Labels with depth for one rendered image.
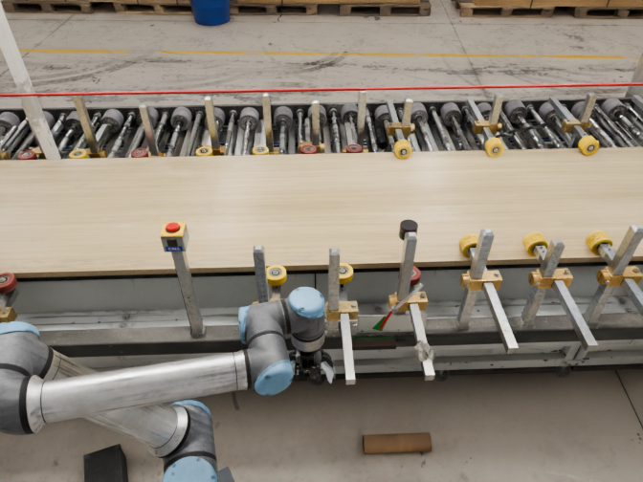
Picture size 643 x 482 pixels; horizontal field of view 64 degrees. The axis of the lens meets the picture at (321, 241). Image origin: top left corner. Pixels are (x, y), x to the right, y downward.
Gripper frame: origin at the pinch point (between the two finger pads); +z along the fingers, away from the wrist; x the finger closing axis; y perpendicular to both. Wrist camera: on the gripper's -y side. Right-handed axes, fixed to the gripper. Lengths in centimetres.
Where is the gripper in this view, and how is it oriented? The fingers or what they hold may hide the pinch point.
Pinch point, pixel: (309, 375)
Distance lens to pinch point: 158.5
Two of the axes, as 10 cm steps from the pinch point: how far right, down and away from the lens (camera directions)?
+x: 10.0, 0.2, -0.2
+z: 0.0, 7.5, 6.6
